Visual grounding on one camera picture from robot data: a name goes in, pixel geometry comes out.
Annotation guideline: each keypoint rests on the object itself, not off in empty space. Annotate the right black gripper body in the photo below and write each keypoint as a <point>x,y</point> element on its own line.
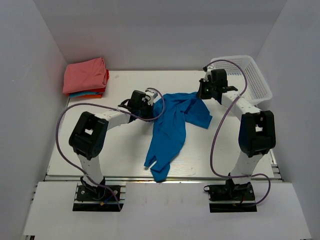
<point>207,88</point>

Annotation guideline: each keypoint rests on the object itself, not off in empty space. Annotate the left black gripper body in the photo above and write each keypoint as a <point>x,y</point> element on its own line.
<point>145,110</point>

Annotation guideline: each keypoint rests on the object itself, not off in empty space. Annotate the blue t-shirt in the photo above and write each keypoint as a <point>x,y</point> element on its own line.
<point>169,130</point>

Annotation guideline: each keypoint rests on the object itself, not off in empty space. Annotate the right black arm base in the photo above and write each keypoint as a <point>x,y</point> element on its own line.
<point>231,198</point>

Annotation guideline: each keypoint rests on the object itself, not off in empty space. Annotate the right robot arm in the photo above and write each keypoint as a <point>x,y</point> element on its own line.
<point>257,135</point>

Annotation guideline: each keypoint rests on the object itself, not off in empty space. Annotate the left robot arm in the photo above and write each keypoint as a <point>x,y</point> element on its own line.
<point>88,137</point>

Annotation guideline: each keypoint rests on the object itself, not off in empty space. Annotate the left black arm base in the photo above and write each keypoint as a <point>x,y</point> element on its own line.
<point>93,198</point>

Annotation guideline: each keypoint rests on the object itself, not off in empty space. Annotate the white plastic basket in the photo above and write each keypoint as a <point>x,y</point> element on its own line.
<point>243,73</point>

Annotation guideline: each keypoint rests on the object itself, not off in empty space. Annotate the pink folded t-shirt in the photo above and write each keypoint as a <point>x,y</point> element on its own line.
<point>75,71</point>

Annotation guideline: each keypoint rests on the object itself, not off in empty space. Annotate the teal folded t-shirt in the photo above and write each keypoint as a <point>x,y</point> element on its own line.
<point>85,94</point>

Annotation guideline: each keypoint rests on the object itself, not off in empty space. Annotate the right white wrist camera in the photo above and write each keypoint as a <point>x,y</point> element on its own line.
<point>208,73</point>

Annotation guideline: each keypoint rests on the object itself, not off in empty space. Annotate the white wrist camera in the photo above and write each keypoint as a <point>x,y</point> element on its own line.
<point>208,73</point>
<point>150,96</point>

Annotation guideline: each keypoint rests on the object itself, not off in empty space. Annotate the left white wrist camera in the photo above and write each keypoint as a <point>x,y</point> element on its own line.
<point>150,96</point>

